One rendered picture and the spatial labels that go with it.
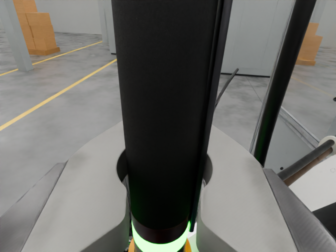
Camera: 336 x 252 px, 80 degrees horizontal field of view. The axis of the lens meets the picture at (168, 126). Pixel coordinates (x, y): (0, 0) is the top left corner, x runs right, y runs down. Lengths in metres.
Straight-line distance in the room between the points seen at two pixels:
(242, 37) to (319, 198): 5.26
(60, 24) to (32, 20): 6.53
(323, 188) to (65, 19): 14.36
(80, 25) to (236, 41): 10.28
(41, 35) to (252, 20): 6.37
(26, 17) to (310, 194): 8.30
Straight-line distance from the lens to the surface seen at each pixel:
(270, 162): 1.54
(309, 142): 1.21
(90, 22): 13.75
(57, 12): 14.72
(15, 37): 6.23
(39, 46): 8.37
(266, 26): 5.72
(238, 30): 5.61
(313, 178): 0.54
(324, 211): 0.29
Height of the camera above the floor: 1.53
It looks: 31 degrees down
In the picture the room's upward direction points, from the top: 2 degrees clockwise
